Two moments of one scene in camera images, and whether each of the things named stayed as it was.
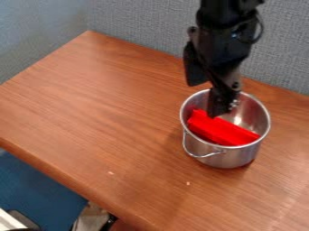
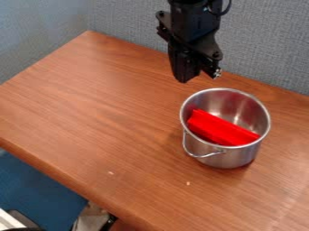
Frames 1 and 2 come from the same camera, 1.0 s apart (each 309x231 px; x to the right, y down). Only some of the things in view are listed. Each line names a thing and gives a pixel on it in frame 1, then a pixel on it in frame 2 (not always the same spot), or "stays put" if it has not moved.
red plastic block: x=217 y=130 stays put
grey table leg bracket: x=93 y=219 stays put
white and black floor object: x=15 y=221 stays put
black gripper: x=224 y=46 to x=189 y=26
